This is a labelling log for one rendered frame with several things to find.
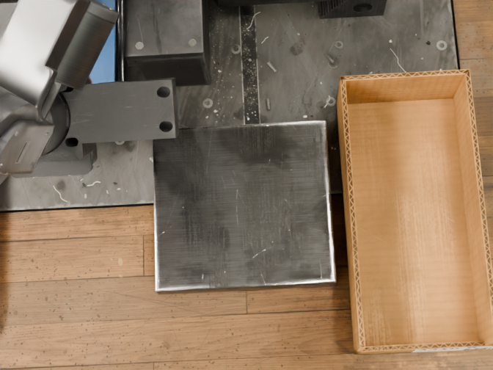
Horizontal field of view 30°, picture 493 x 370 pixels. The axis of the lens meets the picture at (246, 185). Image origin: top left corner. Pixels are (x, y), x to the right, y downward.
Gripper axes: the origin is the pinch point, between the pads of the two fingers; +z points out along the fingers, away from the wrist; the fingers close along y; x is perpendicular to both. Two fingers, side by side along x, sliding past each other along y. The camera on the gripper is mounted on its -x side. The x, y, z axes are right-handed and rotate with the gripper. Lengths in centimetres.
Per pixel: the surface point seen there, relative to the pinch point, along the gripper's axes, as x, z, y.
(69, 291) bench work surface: 2.3, 4.6, -18.1
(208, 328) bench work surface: -10.9, 2.6, -22.0
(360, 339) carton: -24.4, -5.0, -21.3
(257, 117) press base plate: -16.6, 10.9, -3.0
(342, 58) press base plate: -25.6, 13.1, 2.3
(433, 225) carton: -32.9, 5.3, -13.9
